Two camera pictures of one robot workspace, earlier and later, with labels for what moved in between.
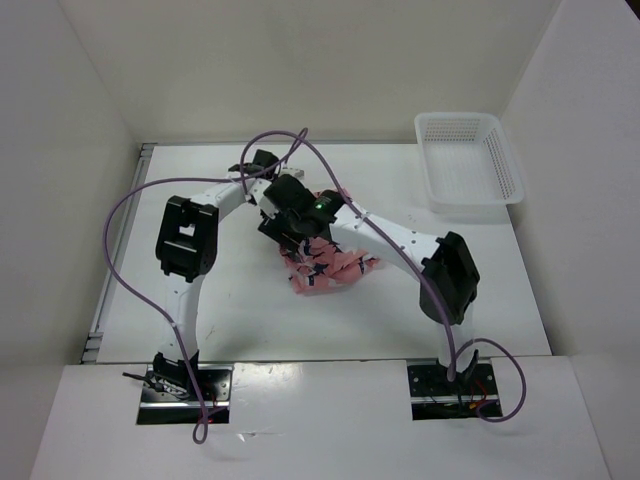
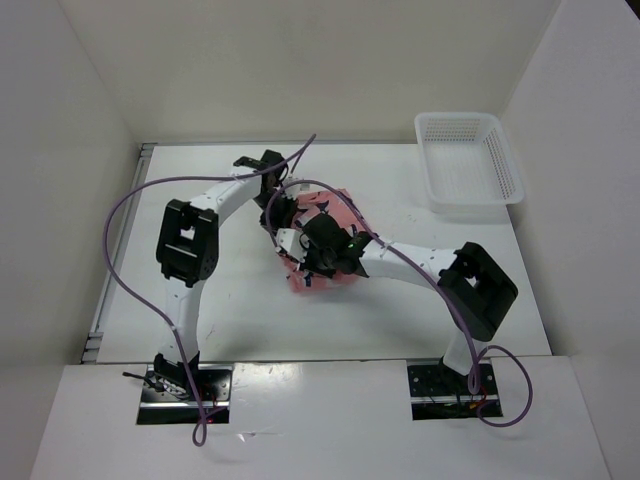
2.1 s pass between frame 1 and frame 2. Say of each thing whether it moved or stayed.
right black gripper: moved
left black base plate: stayed
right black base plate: stayed
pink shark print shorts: moved
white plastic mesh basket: stayed
